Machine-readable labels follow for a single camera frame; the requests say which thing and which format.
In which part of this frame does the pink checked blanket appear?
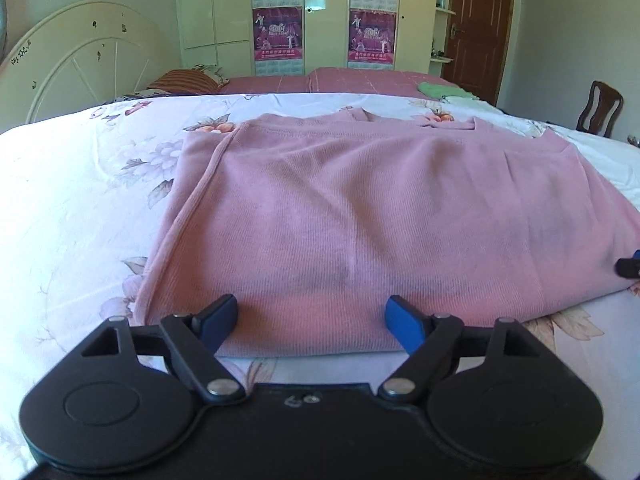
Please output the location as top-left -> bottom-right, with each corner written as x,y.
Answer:
219,66 -> 482,99

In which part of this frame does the purple wall poster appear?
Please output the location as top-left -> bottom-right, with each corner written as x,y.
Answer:
348,8 -> 398,70
252,6 -> 305,76

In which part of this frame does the pink sweater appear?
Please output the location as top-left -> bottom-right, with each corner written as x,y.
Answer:
133,107 -> 640,359

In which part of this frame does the dark patterned pillow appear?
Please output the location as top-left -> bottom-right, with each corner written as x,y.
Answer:
111,88 -> 167,104

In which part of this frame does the green folded cloth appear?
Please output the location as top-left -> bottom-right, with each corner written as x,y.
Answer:
417,81 -> 479,101

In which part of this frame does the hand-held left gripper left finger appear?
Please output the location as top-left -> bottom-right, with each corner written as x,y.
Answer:
80,293 -> 247,405

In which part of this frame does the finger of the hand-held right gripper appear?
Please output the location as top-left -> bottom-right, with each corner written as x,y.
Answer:
615,248 -> 640,279

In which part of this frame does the pale floral pillow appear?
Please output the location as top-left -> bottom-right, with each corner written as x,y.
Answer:
192,63 -> 232,86

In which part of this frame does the cream round headboard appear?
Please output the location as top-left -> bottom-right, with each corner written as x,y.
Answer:
0,0 -> 174,134

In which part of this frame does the cream corner shelf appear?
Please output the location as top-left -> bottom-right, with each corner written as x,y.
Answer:
429,0 -> 461,64

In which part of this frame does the brown wooden door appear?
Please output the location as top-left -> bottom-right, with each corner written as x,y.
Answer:
442,0 -> 516,107

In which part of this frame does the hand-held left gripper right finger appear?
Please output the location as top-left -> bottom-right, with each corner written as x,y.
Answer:
377,294 -> 547,404

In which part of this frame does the white floral bed sheet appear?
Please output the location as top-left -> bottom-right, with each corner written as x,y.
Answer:
0,91 -> 640,463

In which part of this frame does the cream glossy wardrobe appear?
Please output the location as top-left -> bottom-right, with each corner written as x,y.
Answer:
172,0 -> 442,77

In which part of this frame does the orange striped pillow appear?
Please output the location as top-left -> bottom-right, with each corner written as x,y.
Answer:
145,67 -> 224,96

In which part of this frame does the dark wooden chair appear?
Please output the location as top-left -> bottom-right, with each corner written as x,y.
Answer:
574,80 -> 625,139

